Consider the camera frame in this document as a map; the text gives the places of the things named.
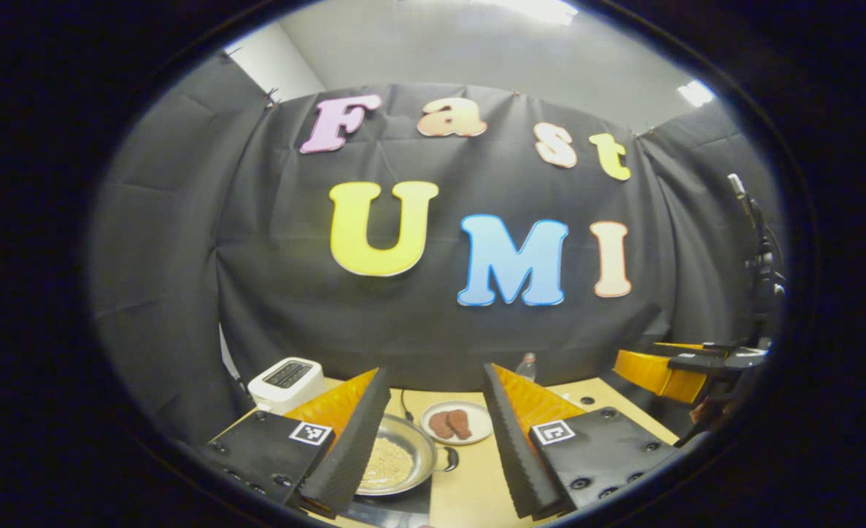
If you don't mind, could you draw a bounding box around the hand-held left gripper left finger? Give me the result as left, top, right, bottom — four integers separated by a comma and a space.
198, 367, 392, 520

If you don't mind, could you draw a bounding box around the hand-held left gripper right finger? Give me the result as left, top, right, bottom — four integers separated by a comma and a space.
482, 362, 681, 521

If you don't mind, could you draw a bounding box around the steel pot with black handles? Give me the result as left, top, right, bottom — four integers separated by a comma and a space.
356, 413, 460, 498

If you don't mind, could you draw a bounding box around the black induction cooktop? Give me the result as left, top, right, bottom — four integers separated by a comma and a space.
341, 477, 433, 527

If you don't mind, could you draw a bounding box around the pile of yellow soybeans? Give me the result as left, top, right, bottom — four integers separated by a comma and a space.
359, 436, 415, 488

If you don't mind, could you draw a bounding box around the round white plate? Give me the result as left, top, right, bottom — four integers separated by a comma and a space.
419, 400, 493, 446

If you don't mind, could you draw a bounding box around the white toaster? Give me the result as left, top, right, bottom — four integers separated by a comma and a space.
247, 357, 326, 416

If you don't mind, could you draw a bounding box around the black tripod stand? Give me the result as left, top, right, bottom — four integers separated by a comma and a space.
726, 174, 787, 345

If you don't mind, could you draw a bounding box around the ceiling light panel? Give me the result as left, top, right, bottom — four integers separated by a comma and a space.
677, 79, 717, 109
506, 0, 580, 26

